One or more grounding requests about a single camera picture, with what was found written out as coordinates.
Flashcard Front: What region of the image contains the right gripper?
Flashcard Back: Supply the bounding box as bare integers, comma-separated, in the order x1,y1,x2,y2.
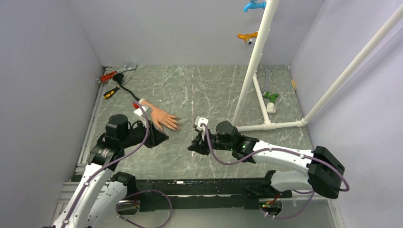
189,127,234,155

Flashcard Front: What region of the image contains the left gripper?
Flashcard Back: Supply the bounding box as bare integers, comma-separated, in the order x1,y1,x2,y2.
120,117,169,148

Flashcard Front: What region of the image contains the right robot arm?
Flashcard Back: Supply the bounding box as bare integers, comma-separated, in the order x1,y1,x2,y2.
188,118,350,199

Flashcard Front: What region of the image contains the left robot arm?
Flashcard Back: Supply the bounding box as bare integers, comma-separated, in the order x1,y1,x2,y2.
52,114,169,228

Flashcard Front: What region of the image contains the mannequin practice hand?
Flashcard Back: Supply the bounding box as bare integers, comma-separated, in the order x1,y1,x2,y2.
139,99,181,131

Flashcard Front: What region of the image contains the yellow black screwdriver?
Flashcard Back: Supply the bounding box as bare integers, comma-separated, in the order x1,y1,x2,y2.
103,75,132,99

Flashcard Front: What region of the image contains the green faucet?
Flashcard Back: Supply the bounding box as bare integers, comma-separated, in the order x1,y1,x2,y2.
262,90,279,103

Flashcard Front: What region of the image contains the silver spanner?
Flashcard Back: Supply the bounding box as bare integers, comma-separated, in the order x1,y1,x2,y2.
263,67,272,91

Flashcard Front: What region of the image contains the orange faucet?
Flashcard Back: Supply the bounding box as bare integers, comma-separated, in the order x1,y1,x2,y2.
237,32,258,45

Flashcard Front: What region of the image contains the blue faucet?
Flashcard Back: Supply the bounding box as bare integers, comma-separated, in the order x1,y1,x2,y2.
243,0,267,12

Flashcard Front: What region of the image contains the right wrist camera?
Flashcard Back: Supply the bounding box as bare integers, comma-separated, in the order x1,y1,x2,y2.
193,116,209,140

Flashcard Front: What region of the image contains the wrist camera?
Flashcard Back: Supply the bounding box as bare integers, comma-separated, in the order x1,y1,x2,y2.
133,102,153,126
193,116,209,140

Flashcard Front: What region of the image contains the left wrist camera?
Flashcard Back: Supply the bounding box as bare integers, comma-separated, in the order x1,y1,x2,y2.
133,102,153,126

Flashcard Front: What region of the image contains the black hand stand cable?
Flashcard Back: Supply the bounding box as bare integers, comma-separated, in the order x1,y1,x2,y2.
112,72,141,102

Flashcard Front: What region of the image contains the red handled adjustable wrench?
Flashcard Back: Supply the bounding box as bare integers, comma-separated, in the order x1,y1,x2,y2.
95,64,138,83

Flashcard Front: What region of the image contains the white pvc pipe frame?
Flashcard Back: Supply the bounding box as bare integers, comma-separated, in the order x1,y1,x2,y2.
231,0,403,133

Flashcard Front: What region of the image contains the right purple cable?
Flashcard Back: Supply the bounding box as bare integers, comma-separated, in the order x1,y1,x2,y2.
200,123,350,220

